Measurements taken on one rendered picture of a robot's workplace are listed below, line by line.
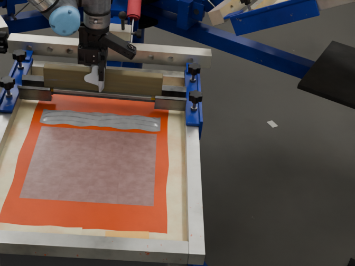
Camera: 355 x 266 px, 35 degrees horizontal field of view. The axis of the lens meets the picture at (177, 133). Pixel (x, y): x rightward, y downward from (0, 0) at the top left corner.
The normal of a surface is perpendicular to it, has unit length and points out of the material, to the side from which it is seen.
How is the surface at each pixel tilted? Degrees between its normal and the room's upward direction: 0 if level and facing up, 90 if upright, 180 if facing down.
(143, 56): 90
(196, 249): 0
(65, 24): 90
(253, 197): 0
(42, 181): 0
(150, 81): 90
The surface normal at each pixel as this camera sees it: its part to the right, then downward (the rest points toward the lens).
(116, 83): -0.01, 0.61
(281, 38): 0.09, -0.79
